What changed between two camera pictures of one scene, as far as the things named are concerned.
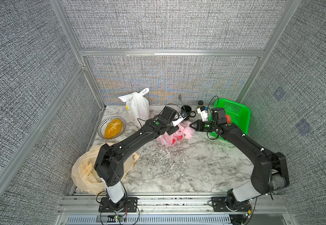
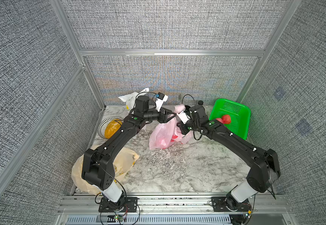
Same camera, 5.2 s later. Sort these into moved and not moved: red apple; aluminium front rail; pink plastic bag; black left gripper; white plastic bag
Moved: pink plastic bag; black left gripper
Not moved: white plastic bag; aluminium front rail; red apple
